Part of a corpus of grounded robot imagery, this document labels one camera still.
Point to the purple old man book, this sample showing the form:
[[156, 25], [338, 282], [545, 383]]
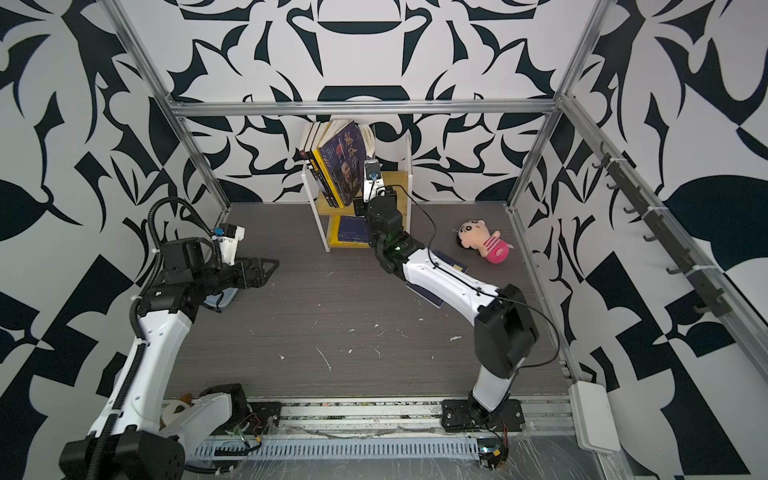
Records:
[[332, 147], [359, 142]]

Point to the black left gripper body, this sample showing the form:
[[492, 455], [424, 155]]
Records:
[[236, 275]]

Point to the small blue book yellow label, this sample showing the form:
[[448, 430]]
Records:
[[352, 229]]

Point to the light blue glasses case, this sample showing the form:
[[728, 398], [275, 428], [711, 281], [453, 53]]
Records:
[[218, 302]]

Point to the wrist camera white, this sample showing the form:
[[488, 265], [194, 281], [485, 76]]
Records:
[[227, 237], [371, 177]]

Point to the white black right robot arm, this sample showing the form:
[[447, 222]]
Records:
[[505, 330]]

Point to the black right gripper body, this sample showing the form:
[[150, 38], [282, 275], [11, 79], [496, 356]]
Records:
[[366, 210]]

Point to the black wall hook rail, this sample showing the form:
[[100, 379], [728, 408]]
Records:
[[667, 231]]

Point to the white wooden two-tier shelf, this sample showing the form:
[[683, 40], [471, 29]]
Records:
[[328, 217]]

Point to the small plush toy behind rail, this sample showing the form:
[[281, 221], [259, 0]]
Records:
[[174, 408]]

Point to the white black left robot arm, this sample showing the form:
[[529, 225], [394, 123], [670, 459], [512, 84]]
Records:
[[129, 440]]

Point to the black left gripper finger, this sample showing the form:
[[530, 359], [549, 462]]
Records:
[[265, 264], [262, 275]]

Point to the black deer antler book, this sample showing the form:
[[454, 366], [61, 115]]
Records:
[[313, 166]]

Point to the plush doll pink shorts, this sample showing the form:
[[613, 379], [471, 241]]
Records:
[[475, 235]]

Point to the white power box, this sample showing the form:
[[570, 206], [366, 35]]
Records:
[[594, 424]]

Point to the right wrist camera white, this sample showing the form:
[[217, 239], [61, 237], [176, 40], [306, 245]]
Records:
[[371, 177]]

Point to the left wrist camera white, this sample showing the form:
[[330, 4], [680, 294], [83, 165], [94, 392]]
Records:
[[227, 237]]

